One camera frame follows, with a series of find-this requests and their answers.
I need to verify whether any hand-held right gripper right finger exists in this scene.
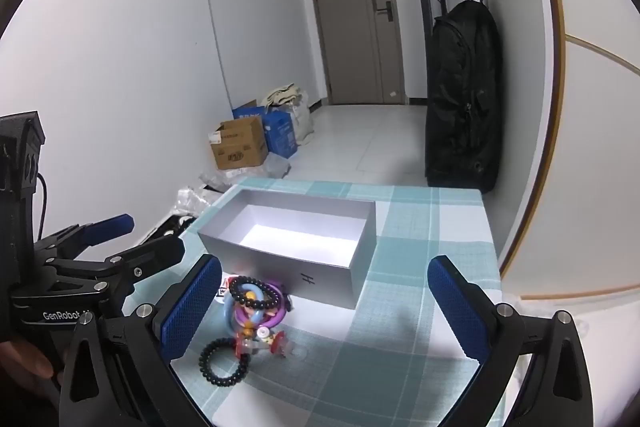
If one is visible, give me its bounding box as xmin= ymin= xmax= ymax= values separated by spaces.
xmin=426 ymin=254 xmax=596 ymax=427

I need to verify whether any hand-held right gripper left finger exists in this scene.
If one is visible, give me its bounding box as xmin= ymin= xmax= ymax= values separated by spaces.
xmin=59 ymin=253 xmax=223 ymax=427

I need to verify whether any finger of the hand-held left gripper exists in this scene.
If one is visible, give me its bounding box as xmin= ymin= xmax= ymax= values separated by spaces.
xmin=46 ymin=235 xmax=186 ymax=304
xmin=34 ymin=214 xmax=135 ymax=261

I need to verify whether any black bead bracelet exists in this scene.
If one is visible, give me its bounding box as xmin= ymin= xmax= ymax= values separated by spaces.
xmin=228 ymin=275 xmax=283 ymax=310
xmin=198 ymin=338 xmax=251 ymax=387

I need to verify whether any grey cardboard box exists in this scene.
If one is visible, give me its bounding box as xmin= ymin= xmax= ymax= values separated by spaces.
xmin=196 ymin=188 xmax=377 ymax=311

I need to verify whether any person's left hand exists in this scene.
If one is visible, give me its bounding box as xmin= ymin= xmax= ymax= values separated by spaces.
xmin=0 ymin=339 xmax=57 ymax=389

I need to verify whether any black-edged board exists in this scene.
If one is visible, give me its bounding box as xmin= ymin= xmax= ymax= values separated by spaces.
xmin=142 ymin=214 xmax=198 ymax=248

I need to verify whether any white paper tag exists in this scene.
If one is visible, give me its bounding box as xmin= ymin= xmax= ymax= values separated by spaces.
xmin=215 ymin=277 xmax=236 ymax=305

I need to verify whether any blue plastic bangle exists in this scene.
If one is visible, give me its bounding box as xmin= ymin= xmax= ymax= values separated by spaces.
xmin=223 ymin=284 xmax=266 ymax=338

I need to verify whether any clear plastic wrapping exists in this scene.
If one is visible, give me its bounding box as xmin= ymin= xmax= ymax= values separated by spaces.
xmin=172 ymin=187 xmax=217 ymax=214
xmin=200 ymin=154 xmax=292 ymax=192

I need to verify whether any teal checked tablecloth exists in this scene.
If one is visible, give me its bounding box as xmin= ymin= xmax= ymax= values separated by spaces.
xmin=167 ymin=177 xmax=506 ymax=427

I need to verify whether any brown cardboard box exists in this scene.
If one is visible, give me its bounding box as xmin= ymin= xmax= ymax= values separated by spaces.
xmin=209 ymin=116 xmax=268 ymax=170

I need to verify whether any blue cardboard box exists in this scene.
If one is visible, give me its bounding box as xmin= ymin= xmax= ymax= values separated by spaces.
xmin=231 ymin=99 xmax=299 ymax=159

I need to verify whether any white plastic bag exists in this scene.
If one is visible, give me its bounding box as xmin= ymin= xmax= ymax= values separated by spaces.
xmin=292 ymin=91 xmax=315 ymax=146

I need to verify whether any beige cloth bag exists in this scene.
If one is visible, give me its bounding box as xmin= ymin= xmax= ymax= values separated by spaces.
xmin=260 ymin=83 xmax=306 ymax=112

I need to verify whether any white gold-trimmed panel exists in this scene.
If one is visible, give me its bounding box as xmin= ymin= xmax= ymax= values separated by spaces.
xmin=497 ymin=0 xmax=640 ymax=303

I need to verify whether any brown door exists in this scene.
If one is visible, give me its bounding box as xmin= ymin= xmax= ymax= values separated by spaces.
xmin=302 ymin=0 xmax=407 ymax=106

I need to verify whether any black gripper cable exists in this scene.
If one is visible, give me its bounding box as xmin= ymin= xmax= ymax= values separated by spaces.
xmin=34 ymin=173 xmax=49 ymax=242

